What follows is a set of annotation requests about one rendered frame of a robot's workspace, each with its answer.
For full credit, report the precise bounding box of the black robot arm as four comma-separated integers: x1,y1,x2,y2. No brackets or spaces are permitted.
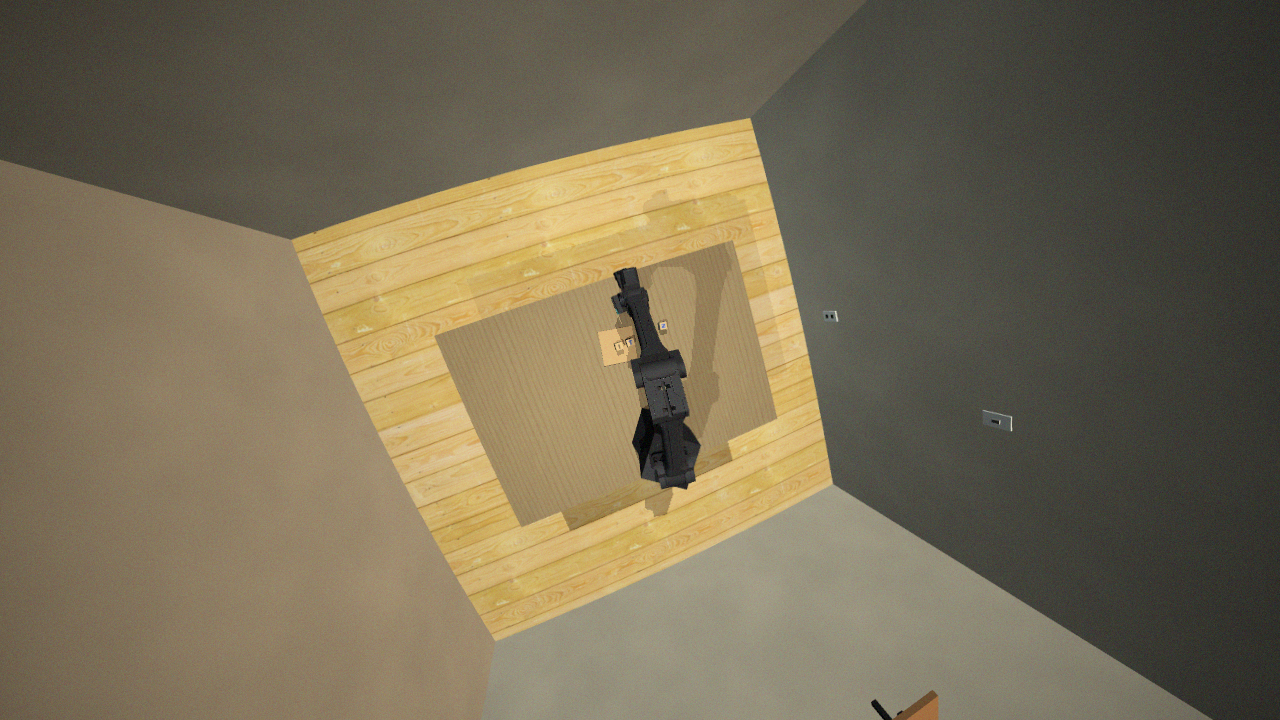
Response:
613,266,696,489

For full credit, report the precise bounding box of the tan flat mat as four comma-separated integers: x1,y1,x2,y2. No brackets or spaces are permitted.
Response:
598,325,637,366

